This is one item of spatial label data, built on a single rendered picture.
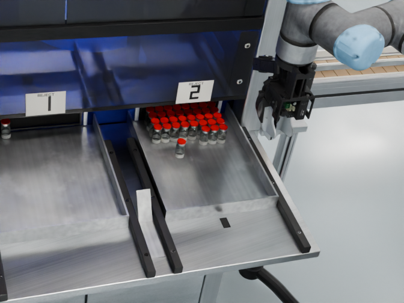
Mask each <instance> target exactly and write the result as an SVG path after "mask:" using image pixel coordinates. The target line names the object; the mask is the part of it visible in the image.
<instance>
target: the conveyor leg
mask: <svg viewBox="0 0 404 303"><path fill-rule="evenodd" d="M297 137H298V133H293V135H292V136H291V137H288V136H287V135H286V134H280V137H279V140H278V144H277V148H276V151H275V154H274V159H273V161H272V164H273V166H274V168H275V170H276V171H277V173H278V175H279V177H280V179H281V181H282V182H283V184H284V180H285V178H286V174H287V170H288V167H289V163H290V160H291V157H292V153H293V150H294V147H295V143H296V140H297Z"/></svg>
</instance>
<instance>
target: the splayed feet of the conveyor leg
mask: <svg viewBox="0 0 404 303"><path fill-rule="evenodd" d="M239 273H240V274H241V276H242V277H244V278H246V279H248V280H256V279H259V280H260V281H261V282H262V283H263V284H265V285H266V286H267V287H268V288H270V289H271V290H272V291H273V292H274V293H275V295H276V296H277V297H278V298H279V299H280V300H281V302H282V303H300V302H299V301H298V300H297V299H296V298H295V297H294V296H293V295H292V294H291V293H290V292H289V291H288V289H287V288H286V287H285V286H284V285H283V284H282V283H281V282H280V281H279V280H278V279H277V278H276V277H274V276H273V275H272V274H271V273H270V272H269V271H267V270H266V269H265V268H264V266H259V267H254V268H247V269H240V270H239Z"/></svg>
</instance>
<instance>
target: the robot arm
mask: <svg viewBox="0 0 404 303"><path fill-rule="evenodd" d="M286 1H287V4H286V8H285V11H284V16H283V21H282V24H281V29H280V33H279V36H278V41H277V46H276V50H275V51H276V54H275V58H274V57H273V56H270V55H262V56H259V57H257V58H253V68H252V69H253V70H256V71H259V72H260V73H273V76H268V79H267V80H265V81H264V82H263V83H264V86H263V87H262V90H259V95H258V97H257V100H256V111H257V115H258V118H259V121H260V125H261V127H262V131H263V133H264V135H265V137H267V139H268V140H273V139H275V138H276V136H278V135H279V133H280V132H281V131H282V132H283V133H285V134H286V135H287V136H288V137H291V136H292V135H293V127H292V122H291V118H292V117H294V118H295V120H303V119H304V117H305V116H306V117H307V118H308V119H310V115H311V111H312V108H313V104H314V100H315V96H314V95H313V93H312V92H311V91H310V89H309V88H308V87H307V82H308V79H312V78H313V76H314V71H313V69H312V65H313V61H314V59H315V57H316V53H317V49H318V46H320V47H322V48H323V49H325V50H326V51H327V52H329V53H330V54H331V55H333V56H334V57H335V58H336V59H337V60H338V61H339V62H341V63H343V64H345V65H347V66H349V67H350V68H352V69H354V70H357V71H362V70H365V69H367V68H369V67H370V66H371V64H374V63H375V62H376V61H377V60H378V58H379V57H380V56H381V53H382V51H383V49H384V48H385V47H388V46H392V47H393V48H395V49H396V50H397V51H399V52H400V53H401V54H403V55H404V0H390V1H388V2H386V3H383V4H380V5H376V6H374V7H370V8H366V9H363V10H360V11H356V12H354V13H350V12H348V11H346V10H345V9H344V8H342V7H341V6H339V5H338V4H336V3H335V2H333V1H332V0H286ZM309 100H310V101H311V106H310V110H309V111H308V110H307V106H308V103H309Z"/></svg>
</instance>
